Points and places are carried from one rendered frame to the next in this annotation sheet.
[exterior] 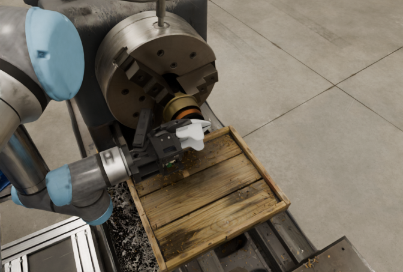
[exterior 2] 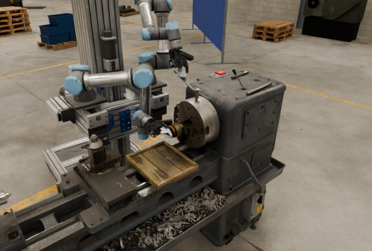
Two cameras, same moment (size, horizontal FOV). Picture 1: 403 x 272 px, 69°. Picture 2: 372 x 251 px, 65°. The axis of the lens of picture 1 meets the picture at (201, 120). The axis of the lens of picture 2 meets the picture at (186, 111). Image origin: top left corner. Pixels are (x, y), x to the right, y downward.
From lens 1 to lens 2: 1.54 m
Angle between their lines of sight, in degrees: 62
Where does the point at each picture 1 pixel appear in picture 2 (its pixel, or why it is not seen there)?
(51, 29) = (140, 71)
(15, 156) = (141, 101)
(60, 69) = (138, 79)
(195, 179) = (165, 160)
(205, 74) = (194, 128)
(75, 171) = (141, 113)
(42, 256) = not seen: hidden behind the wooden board
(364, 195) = not seen: outside the picture
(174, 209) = (150, 157)
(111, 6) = (203, 91)
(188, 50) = (195, 115)
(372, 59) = not seen: outside the picture
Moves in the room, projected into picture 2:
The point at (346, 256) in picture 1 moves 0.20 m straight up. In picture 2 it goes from (129, 188) to (127, 155)
